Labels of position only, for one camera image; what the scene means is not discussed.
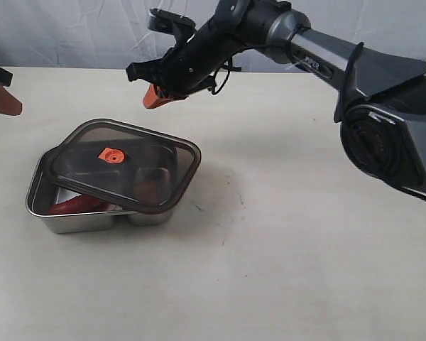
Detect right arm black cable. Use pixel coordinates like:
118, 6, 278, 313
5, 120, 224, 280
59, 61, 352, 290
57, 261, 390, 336
209, 42, 426, 209

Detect yellow toy cheese wedge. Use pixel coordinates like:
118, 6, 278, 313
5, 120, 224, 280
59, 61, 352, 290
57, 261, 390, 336
133, 180, 159, 203

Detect stainless steel lunch box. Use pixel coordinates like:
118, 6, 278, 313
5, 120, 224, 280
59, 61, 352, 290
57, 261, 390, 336
26, 148, 175, 234

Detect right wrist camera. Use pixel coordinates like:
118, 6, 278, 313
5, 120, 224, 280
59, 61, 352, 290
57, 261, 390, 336
148, 8, 196, 46

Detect red toy sausage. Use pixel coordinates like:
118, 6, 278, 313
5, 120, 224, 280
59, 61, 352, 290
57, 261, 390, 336
47, 195, 102, 215

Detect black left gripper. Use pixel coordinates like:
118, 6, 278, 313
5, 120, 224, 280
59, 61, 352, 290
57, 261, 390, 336
0, 67, 23, 116

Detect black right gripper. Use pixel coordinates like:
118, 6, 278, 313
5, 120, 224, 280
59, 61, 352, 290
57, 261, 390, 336
126, 21, 234, 109

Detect white backdrop cloth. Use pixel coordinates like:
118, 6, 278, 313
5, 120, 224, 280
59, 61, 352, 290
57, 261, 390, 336
0, 0, 426, 69

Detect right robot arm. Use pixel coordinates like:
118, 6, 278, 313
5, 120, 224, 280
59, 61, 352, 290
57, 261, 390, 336
126, 1, 426, 193

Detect dark transparent lunch box lid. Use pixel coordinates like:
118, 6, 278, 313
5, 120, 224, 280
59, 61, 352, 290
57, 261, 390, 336
44, 119, 202, 215

